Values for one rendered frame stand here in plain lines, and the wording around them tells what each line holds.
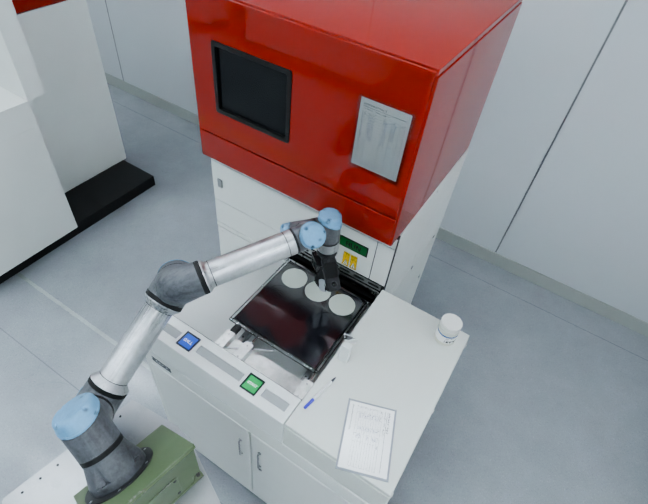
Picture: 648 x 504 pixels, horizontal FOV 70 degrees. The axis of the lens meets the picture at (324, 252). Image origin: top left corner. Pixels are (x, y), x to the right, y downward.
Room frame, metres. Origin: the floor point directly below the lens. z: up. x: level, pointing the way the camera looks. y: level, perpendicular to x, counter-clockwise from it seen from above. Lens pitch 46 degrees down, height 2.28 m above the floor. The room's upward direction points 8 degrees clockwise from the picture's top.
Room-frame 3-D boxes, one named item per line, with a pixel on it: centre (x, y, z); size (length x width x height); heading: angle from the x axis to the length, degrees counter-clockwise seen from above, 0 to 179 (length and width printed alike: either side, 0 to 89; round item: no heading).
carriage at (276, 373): (0.78, 0.16, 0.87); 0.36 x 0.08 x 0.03; 63
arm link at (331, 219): (1.09, 0.00, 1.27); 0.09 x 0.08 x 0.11; 114
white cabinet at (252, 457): (0.90, 0.03, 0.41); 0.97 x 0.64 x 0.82; 63
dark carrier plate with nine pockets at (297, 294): (1.03, 0.05, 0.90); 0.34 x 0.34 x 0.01; 63
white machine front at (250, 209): (1.31, 0.12, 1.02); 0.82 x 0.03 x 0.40; 63
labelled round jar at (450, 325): (0.94, -0.45, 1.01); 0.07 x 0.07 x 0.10
